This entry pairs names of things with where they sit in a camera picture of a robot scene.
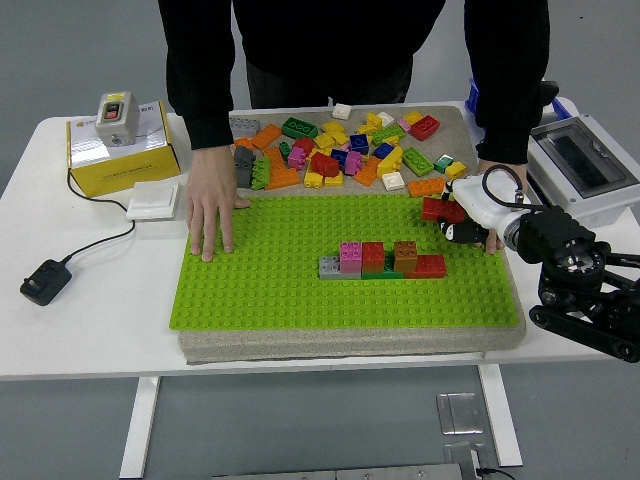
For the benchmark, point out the grey slope brick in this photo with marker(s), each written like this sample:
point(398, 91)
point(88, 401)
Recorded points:
point(244, 156)

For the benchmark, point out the green flat brick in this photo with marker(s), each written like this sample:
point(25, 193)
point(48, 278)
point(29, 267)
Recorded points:
point(380, 275)

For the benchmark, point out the red two-by-two brick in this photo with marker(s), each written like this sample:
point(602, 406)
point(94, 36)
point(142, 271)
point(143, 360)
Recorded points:
point(373, 257)

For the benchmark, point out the grey-brown foam mat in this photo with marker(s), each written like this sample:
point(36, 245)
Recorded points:
point(300, 345)

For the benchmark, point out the small red brick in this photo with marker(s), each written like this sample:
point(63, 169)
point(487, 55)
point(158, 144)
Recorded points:
point(305, 145)

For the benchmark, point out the yellow cardboard box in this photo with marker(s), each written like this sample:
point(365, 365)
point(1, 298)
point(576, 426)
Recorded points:
point(125, 170)

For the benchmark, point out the black plug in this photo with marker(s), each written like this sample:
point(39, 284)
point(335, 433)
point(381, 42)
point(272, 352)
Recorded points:
point(550, 91)

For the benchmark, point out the red two-by-three brick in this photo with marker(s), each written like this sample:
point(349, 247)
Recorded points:
point(425, 128)

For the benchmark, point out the blue brick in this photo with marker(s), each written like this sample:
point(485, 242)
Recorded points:
point(339, 156)
point(359, 143)
point(383, 150)

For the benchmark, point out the brown two-by-two brick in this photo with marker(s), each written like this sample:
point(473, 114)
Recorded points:
point(405, 257)

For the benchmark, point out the grey push-button switch box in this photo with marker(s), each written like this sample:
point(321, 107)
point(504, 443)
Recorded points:
point(116, 120)

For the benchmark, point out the person's left forearm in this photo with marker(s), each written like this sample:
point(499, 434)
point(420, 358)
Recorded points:
point(507, 125)

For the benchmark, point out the grey metal bar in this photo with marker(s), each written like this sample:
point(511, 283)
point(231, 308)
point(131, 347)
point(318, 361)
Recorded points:
point(340, 472)

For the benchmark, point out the small pink brick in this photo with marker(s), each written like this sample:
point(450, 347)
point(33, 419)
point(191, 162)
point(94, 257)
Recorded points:
point(404, 125)

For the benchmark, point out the robot right hand white shell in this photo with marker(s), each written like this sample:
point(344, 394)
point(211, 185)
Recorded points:
point(480, 200)

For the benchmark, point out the grey two-by-four brick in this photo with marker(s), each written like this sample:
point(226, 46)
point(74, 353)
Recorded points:
point(330, 267)
point(247, 127)

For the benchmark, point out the white table leg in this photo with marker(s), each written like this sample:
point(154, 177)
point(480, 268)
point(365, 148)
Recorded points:
point(500, 415)
point(140, 425)

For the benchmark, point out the dark green two-by-three brick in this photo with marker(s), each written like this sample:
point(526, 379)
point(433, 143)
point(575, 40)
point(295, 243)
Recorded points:
point(299, 128)

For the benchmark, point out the orange two-by-four brick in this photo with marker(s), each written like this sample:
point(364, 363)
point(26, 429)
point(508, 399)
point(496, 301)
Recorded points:
point(426, 187)
point(266, 136)

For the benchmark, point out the small yellow brick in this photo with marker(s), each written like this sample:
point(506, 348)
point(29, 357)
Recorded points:
point(456, 170)
point(341, 138)
point(363, 130)
point(374, 120)

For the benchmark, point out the white wall switch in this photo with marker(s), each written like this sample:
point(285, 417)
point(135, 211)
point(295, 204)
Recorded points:
point(152, 200)

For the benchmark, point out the large yellow slope brick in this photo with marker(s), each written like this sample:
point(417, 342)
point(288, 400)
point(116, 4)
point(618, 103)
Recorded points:
point(390, 162)

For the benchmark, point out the small dark green brick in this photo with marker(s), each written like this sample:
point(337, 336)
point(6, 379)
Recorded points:
point(389, 264)
point(284, 150)

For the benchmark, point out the small teal green brick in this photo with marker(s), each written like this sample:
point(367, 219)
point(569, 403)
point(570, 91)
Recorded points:
point(443, 164)

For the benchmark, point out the large orange plate brick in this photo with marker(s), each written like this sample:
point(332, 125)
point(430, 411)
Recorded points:
point(280, 176)

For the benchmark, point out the lime green long brick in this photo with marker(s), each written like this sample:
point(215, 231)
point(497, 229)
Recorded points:
point(260, 174)
point(387, 135)

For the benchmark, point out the person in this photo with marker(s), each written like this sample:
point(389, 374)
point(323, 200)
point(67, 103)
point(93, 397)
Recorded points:
point(340, 40)

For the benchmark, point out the small orange brick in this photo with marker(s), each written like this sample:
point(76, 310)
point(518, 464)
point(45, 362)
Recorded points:
point(244, 143)

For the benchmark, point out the pink two-by-two brick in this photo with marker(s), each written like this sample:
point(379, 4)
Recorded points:
point(296, 158)
point(351, 257)
point(353, 163)

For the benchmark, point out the red slope brick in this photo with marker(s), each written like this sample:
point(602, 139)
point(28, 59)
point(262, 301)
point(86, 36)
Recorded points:
point(324, 165)

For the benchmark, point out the person's right forearm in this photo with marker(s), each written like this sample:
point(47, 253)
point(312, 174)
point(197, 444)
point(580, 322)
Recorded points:
point(207, 115)

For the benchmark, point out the white square tile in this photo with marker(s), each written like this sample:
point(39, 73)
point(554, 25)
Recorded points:
point(393, 181)
point(387, 118)
point(342, 111)

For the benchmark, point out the person's right hand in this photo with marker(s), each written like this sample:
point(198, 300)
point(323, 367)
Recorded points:
point(212, 200)

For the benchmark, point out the black power adapter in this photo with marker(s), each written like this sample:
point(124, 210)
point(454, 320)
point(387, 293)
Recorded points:
point(45, 282)

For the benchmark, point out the blue plastic bin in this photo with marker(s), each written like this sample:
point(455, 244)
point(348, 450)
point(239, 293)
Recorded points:
point(470, 100)

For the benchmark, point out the green studded baseplate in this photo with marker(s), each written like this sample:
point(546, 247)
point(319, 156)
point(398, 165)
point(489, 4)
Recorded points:
point(300, 290)

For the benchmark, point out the person's left hand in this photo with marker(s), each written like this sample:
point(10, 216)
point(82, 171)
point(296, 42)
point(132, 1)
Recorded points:
point(500, 170)

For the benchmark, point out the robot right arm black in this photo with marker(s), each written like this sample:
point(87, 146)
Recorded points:
point(555, 230)

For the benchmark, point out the grey distribution box with window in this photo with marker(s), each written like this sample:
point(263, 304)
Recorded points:
point(575, 165)

